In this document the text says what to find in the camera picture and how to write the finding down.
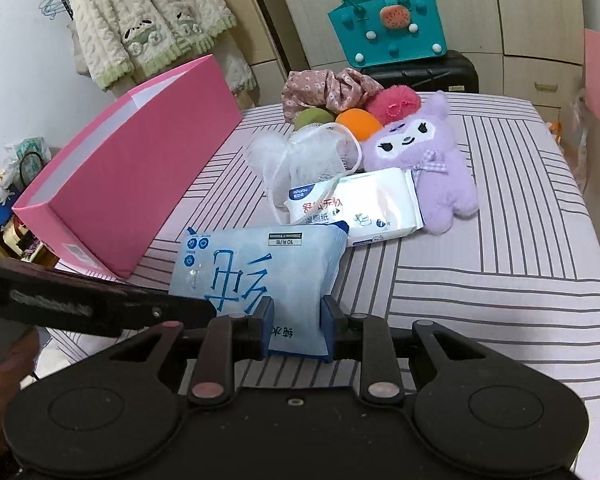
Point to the pink cardboard box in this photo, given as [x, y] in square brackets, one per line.
[130, 170]

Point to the white wet wipes packet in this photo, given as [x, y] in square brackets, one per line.
[380, 200]

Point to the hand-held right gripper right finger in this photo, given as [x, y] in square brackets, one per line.
[330, 330]

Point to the person's left hand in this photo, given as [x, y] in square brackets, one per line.
[0, 390]

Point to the beige wardrobe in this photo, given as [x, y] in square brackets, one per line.
[520, 20]

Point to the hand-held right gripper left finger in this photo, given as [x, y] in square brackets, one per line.
[261, 330]

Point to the white mesh bath pouf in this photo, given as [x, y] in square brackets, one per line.
[320, 155]

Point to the green makeup sponge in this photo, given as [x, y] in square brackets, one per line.
[312, 117]

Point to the white plastic bag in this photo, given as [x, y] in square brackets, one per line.
[30, 155]

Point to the blue wet wipes packet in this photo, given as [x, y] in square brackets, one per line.
[260, 270]

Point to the pink fluffy puff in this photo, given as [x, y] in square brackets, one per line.
[390, 102]

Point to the teal felt tote bag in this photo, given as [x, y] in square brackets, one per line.
[415, 45]

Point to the striped sheet bed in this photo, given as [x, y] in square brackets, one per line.
[480, 270]

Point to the pink floral cloth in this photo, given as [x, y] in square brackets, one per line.
[320, 87]

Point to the purple plush toy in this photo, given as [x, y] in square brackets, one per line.
[450, 190]

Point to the orange makeup sponge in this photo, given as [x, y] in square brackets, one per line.
[360, 122]

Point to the cream fluffy jacket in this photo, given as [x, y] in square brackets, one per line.
[110, 10]

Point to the black suitcase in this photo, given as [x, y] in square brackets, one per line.
[430, 77]

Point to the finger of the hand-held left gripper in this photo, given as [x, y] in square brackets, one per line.
[105, 300]

